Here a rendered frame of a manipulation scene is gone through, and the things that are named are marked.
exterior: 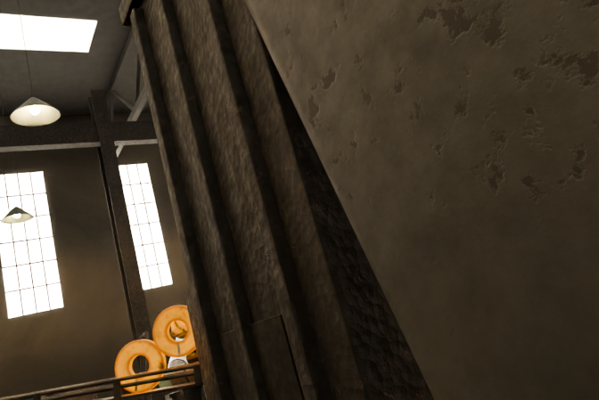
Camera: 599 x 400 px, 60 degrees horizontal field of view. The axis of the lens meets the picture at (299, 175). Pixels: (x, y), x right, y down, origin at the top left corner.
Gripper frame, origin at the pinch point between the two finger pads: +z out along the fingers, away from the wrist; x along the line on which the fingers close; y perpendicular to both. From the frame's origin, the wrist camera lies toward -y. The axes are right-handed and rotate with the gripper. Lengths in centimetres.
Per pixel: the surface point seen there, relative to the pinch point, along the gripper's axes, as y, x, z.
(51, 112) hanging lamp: 471, -256, -375
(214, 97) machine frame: 24, 37, 68
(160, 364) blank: -10.0, -7.3, -1.6
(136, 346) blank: -2.9, -13.1, 0.2
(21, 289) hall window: 486, -629, -895
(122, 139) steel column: 608, -263, -639
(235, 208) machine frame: 1, 35, 59
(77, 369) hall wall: 303, -560, -1000
